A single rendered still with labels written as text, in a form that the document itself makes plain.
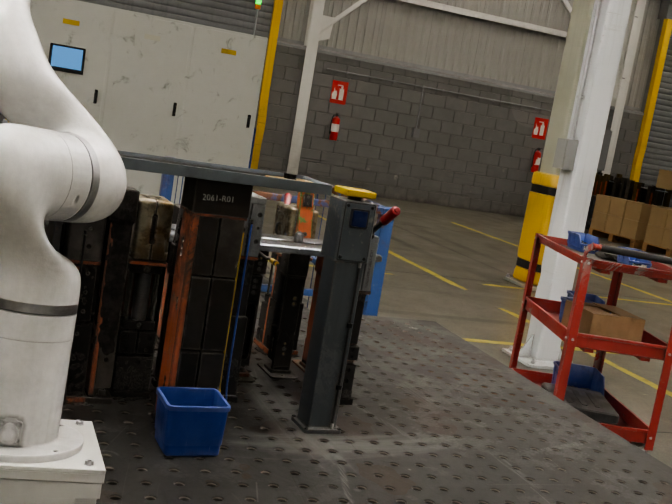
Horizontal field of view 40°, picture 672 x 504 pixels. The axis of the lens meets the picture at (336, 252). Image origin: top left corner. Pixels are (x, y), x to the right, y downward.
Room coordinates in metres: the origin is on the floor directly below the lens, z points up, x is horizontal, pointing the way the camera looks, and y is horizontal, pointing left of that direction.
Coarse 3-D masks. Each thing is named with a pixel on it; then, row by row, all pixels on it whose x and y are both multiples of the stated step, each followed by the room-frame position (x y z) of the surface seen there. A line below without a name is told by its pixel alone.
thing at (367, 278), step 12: (372, 240) 1.84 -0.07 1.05; (372, 252) 1.84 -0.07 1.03; (372, 264) 1.84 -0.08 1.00; (372, 276) 1.85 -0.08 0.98; (360, 288) 1.84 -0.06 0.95; (360, 300) 1.85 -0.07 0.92; (360, 312) 1.85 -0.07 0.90; (360, 324) 1.85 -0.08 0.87; (348, 360) 1.86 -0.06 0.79; (348, 372) 1.85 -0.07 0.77; (348, 384) 1.85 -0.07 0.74; (348, 396) 1.85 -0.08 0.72
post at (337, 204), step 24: (336, 216) 1.65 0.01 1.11; (336, 240) 1.64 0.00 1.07; (360, 240) 1.65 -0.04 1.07; (336, 264) 1.64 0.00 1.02; (360, 264) 1.65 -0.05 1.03; (336, 288) 1.64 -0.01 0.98; (336, 312) 1.65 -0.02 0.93; (312, 336) 1.68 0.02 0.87; (336, 336) 1.65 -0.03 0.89; (312, 360) 1.66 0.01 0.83; (336, 360) 1.65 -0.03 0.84; (312, 384) 1.65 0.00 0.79; (336, 384) 1.66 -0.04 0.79; (312, 408) 1.64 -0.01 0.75; (336, 408) 1.66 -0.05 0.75; (312, 432) 1.63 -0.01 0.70; (336, 432) 1.65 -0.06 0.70
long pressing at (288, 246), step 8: (264, 240) 1.94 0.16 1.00; (280, 240) 2.00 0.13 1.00; (288, 240) 2.00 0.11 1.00; (304, 240) 2.04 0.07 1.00; (312, 240) 2.06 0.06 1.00; (320, 240) 2.09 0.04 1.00; (264, 248) 1.87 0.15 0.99; (272, 248) 1.87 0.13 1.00; (280, 248) 1.88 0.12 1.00; (288, 248) 1.89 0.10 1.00; (296, 248) 1.90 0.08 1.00; (304, 248) 1.91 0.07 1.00; (312, 248) 1.91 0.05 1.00; (320, 248) 1.93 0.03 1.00; (320, 256) 1.92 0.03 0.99; (376, 256) 1.98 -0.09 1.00
